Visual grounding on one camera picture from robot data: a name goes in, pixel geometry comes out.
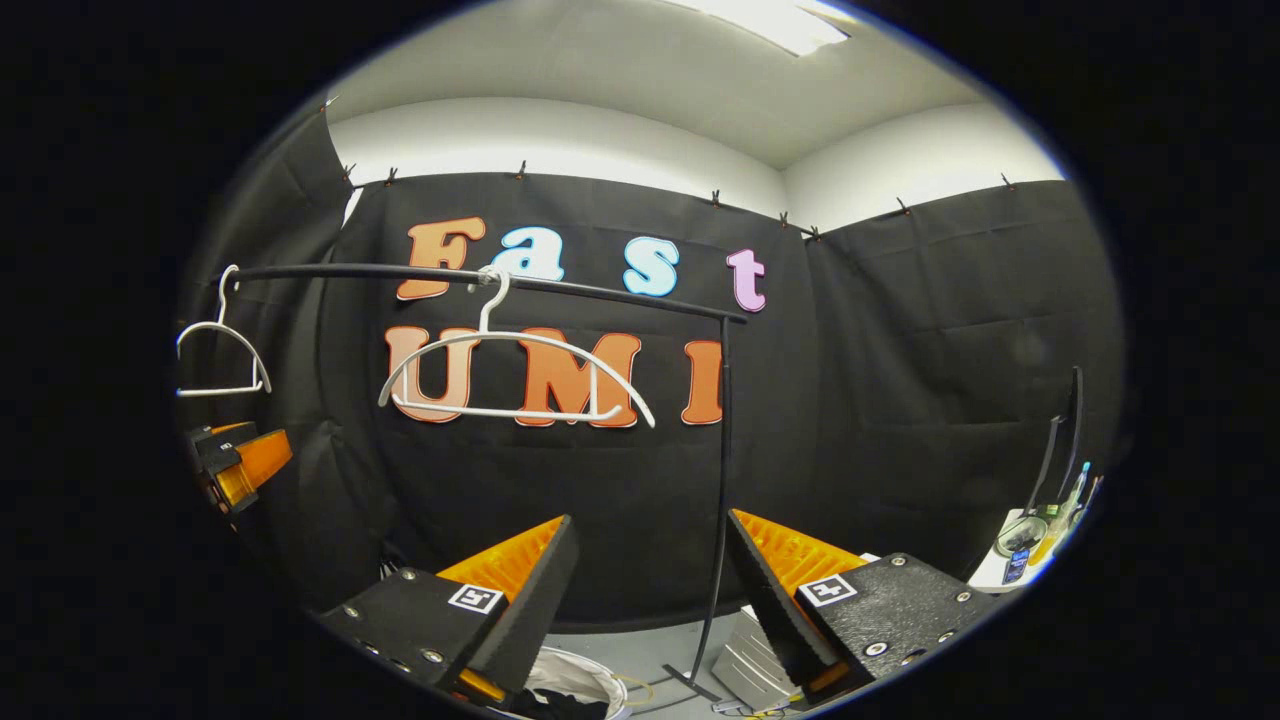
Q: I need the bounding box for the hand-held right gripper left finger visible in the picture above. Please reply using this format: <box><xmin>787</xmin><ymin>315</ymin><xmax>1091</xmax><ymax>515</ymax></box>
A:
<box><xmin>315</xmin><ymin>515</ymin><xmax>581</xmax><ymax>709</ymax></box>

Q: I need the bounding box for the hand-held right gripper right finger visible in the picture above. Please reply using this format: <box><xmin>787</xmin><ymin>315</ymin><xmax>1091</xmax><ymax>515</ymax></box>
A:
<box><xmin>725</xmin><ymin>508</ymin><xmax>1006</xmax><ymax>706</ymax></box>

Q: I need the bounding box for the white laundry hamper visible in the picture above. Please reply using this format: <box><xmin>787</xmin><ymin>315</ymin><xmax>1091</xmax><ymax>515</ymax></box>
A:
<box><xmin>500</xmin><ymin>645</ymin><xmax>633</xmax><ymax>720</ymax></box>

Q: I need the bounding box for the black knit jacket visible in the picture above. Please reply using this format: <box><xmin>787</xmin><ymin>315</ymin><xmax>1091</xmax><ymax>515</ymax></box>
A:
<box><xmin>510</xmin><ymin>686</ymin><xmax>611</xmax><ymax>720</ymax></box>

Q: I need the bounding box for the white clothes hanger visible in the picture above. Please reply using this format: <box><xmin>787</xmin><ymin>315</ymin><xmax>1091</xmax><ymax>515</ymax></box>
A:
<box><xmin>175</xmin><ymin>265</ymin><xmax>273</xmax><ymax>398</ymax></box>
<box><xmin>378</xmin><ymin>265</ymin><xmax>658</xmax><ymax>429</ymax></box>

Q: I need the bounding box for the black clothes rack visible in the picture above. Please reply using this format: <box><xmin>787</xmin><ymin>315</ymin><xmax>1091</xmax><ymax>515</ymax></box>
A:
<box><xmin>225</xmin><ymin>262</ymin><xmax>751</xmax><ymax>706</ymax></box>

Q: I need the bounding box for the white side table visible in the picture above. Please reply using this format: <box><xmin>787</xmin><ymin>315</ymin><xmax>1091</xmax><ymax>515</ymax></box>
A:
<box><xmin>968</xmin><ymin>508</ymin><xmax>1063</xmax><ymax>593</ymax></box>

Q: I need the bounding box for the round glass bowl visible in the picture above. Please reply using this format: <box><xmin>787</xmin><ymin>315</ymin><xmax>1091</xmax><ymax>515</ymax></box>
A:
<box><xmin>996</xmin><ymin>515</ymin><xmax>1049</xmax><ymax>558</ymax></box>

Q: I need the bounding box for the black backdrop cloth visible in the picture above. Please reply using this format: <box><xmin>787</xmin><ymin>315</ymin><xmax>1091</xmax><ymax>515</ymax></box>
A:
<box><xmin>175</xmin><ymin>100</ymin><xmax>1126</xmax><ymax>633</ymax></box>

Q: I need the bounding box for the orange drink bottle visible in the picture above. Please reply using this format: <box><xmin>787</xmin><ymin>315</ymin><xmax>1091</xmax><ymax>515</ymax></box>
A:
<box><xmin>1030</xmin><ymin>510</ymin><xmax>1067</xmax><ymax>567</ymax></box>

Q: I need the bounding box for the clear bottle blue cap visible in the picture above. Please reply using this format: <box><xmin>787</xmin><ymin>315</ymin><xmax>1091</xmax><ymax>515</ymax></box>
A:
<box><xmin>1060</xmin><ymin>462</ymin><xmax>1092</xmax><ymax>521</ymax></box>

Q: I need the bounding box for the black monitor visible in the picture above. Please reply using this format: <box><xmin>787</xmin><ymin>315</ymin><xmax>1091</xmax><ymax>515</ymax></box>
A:
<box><xmin>1030</xmin><ymin>365</ymin><xmax>1087</xmax><ymax>513</ymax></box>

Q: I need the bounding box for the row of backdrop clips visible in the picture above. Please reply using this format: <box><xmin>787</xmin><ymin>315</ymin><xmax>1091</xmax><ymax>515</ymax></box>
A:
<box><xmin>320</xmin><ymin>95</ymin><xmax>1016</xmax><ymax>241</ymax></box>

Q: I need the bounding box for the ceiling light panel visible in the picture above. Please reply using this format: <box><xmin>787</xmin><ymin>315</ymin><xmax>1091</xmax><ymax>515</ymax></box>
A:
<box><xmin>665</xmin><ymin>0</ymin><xmax>851</xmax><ymax>56</ymax></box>

